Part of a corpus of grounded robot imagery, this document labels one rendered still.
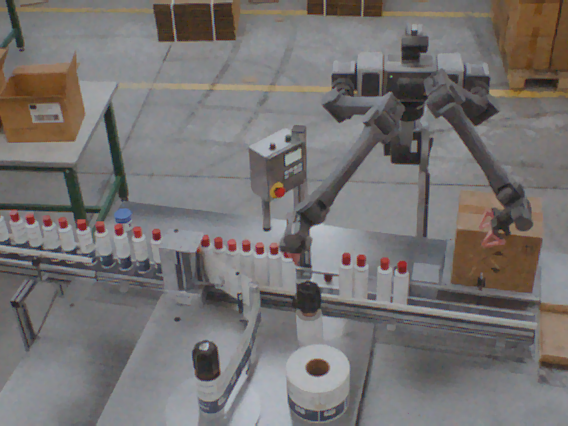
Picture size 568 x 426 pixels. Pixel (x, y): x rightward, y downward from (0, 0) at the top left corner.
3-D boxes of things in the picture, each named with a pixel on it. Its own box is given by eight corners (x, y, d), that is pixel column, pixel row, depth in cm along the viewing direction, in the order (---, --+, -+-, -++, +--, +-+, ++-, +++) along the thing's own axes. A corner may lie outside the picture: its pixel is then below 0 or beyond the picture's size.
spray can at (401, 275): (391, 309, 304) (393, 267, 292) (393, 300, 308) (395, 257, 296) (405, 311, 303) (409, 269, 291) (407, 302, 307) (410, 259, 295)
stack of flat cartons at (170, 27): (156, 42, 679) (151, 5, 660) (165, 14, 722) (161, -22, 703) (236, 40, 677) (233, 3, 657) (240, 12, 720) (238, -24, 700)
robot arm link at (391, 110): (415, 108, 278) (397, 87, 274) (391, 139, 275) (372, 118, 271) (346, 107, 317) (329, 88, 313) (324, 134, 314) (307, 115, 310)
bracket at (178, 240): (158, 249, 296) (157, 246, 295) (168, 229, 304) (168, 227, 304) (194, 253, 293) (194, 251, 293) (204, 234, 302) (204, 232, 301)
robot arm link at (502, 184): (454, 81, 273) (426, 99, 278) (451, 85, 268) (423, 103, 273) (527, 188, 278) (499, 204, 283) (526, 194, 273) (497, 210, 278)
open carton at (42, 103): (-3, 155, 413) (-22, 88, 390) (23, 102, 453) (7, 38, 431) (75, 153, 412) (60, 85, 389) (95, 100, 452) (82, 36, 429)
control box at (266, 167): (250, 191, 296) (247, 146, 285) (287, 171, 305) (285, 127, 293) (269, 203, 290) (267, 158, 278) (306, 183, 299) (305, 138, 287)
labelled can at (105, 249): (99, 268, 328) (90, 227, 316) (104, 259, 332) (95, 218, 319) (111, 269, 327) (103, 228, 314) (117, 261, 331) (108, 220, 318)
